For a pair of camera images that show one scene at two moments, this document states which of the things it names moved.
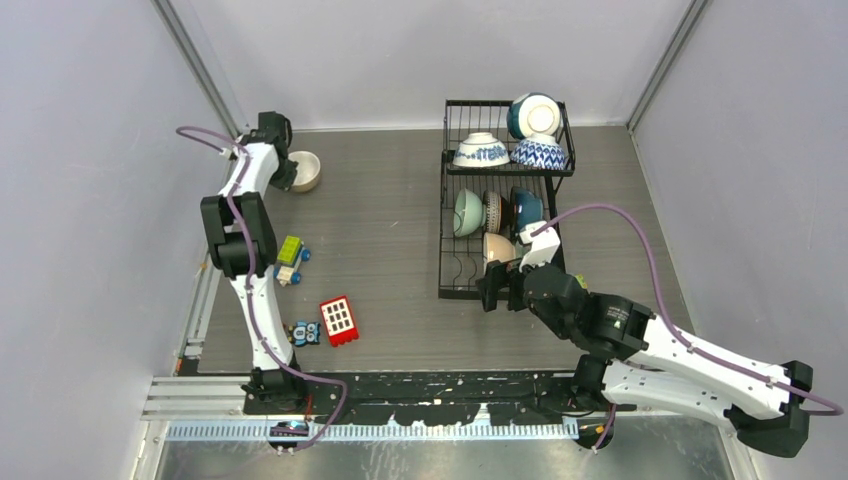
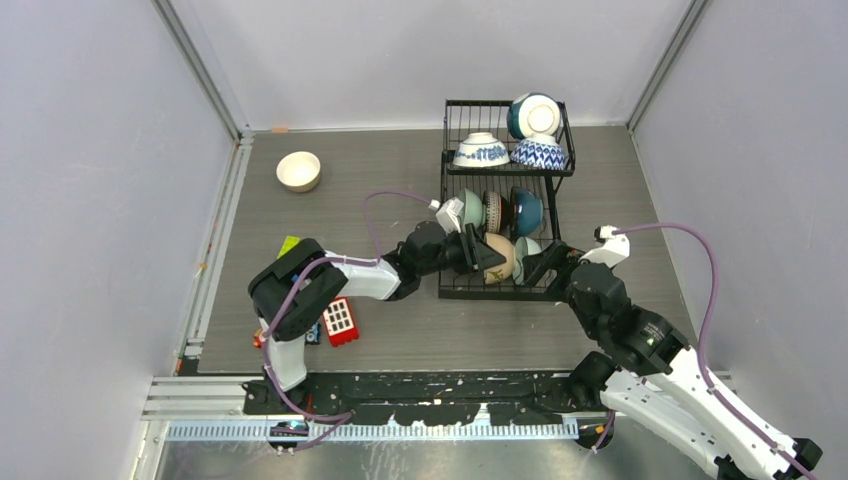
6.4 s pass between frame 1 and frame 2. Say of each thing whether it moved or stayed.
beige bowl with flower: stayed
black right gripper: moved
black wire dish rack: stayed
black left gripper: moved
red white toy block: stayed
